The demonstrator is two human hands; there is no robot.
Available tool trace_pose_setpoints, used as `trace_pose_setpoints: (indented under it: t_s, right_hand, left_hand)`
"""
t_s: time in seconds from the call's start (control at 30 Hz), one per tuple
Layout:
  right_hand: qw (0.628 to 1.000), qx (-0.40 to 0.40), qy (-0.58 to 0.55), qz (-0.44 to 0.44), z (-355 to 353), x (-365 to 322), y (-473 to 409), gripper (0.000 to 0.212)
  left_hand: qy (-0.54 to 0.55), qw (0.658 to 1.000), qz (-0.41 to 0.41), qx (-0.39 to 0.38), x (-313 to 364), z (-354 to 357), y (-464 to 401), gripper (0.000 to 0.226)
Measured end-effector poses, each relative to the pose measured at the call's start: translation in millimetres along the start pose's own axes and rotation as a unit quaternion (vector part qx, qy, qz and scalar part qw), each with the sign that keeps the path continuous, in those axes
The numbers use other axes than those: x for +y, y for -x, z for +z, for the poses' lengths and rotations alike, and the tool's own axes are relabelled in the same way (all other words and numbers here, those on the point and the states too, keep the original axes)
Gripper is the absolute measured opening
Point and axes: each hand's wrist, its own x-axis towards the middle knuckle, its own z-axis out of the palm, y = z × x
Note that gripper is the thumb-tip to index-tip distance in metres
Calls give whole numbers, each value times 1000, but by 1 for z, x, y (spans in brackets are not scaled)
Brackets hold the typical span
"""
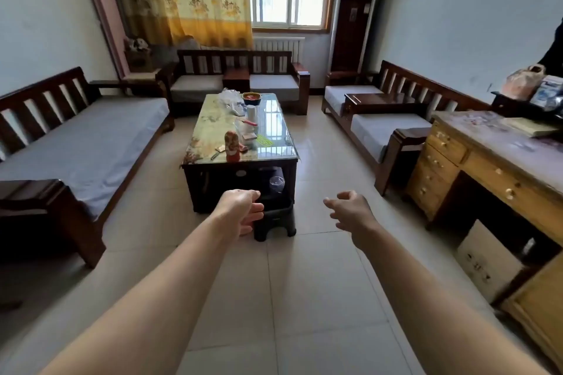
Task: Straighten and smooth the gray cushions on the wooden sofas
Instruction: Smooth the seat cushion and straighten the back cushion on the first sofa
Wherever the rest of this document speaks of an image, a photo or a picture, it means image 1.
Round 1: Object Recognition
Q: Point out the person's left hand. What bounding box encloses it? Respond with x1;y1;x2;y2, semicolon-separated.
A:
210;189;264;248

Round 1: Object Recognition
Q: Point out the person's right hand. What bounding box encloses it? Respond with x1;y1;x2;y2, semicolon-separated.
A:
323;190;384;253

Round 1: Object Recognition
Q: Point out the dark wooden sofa with console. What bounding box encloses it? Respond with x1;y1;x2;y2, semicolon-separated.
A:
158;49;311;118
321;59;493;197

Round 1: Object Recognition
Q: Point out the long grey sofa cushion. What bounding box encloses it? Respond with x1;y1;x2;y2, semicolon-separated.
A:
0;96;170;220

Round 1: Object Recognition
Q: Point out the long dark wooden sofa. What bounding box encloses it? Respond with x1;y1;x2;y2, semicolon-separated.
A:
0;66;176;269

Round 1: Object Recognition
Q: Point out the person's left forearm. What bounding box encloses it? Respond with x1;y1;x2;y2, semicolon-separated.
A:
39;219;240;375

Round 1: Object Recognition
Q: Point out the person's right forearm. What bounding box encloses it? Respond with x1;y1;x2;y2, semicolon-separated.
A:
358;223;551;375

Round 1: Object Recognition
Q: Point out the black plastic stool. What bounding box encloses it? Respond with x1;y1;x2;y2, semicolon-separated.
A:
253;205;298;243

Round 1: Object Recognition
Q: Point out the red doll figure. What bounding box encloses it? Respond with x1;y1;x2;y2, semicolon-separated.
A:
224;129;242;163

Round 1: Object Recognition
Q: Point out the dark wooden coffee table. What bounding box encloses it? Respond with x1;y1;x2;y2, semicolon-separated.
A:
181;93;301;215

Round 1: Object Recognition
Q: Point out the clear plastic container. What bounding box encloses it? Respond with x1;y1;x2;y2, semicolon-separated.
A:
234;117;259;136

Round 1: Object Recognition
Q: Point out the clear plastic bag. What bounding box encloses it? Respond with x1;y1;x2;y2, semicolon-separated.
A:
218;88;245;116

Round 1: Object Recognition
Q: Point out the cardboard box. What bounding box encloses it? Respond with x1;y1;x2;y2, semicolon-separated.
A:
455;219;527;303

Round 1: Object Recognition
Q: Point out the yellow wooden desk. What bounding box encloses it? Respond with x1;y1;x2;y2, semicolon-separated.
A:
404;110;563;362

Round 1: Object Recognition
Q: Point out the floral desk mat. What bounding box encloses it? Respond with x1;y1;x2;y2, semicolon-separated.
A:
433;110;563;195

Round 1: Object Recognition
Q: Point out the white radiator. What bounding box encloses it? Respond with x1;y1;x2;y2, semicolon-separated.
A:
253;36;306;64

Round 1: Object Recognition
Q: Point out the brown box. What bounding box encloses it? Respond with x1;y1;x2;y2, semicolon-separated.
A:
124;50;154;74

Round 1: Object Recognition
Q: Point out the dark red standing air conditioner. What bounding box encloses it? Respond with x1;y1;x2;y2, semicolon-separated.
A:
327;0;382;74

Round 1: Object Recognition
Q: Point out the dark wooden drawer stand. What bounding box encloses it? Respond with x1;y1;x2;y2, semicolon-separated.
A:
490;91;563;123

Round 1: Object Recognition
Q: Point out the yellowish book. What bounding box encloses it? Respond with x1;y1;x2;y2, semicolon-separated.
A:
501;117;562;138

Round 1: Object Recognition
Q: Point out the pink house-shaped toy box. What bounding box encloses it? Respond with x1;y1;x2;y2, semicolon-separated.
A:
501;63;546;101

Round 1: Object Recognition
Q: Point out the blue and white box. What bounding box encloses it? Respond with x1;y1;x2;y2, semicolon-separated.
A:
530;74;563;110

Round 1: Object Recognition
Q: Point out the black oval mirror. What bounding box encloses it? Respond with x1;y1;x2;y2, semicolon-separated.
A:
537;16;563;77

